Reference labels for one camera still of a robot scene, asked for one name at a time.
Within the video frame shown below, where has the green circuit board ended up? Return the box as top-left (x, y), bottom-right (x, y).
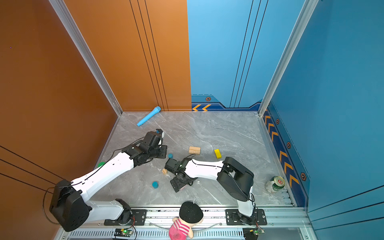
top-left (114, 228), bottom-right (134, 240)

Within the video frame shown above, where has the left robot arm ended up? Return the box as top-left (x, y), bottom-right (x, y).
top-left (49, 129), bottom-right (167, 232)

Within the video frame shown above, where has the right small circuit board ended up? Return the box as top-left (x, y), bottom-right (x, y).
top-left (253, 229), bottom-right (265, 236)

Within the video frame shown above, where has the yellow wood block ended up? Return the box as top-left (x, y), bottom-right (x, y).
top-left (214, 149), bottom-right (222, 159)

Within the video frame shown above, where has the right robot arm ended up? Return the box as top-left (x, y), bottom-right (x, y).
top-left (165, 156), bottom-right (257, 225)

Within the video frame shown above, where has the large teal cylinder block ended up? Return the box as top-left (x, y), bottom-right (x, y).
top-left (152, 181), bottom-right (159, 189)

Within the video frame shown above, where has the doll with black hat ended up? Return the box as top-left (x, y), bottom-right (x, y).
top-left (169, 201), bottom-right (204, 240)

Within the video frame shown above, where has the blue toy microphone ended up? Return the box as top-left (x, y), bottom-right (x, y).
top-left (137, 106), bottom-right (162, 127)

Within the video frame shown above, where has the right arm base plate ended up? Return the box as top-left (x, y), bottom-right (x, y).
top-left (225, 208), bottom-right (268, 226)

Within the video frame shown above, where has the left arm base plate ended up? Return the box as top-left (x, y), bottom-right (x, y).
top-left (104, 209), bottom-right (147, 227)

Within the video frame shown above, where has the green beverage can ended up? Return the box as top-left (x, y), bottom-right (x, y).
top-left (265, 176), bottom-right (285, 194)

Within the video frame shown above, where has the aluminium front rail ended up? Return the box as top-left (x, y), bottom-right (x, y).
top-left (54, 206), bottom-right (317, 240)

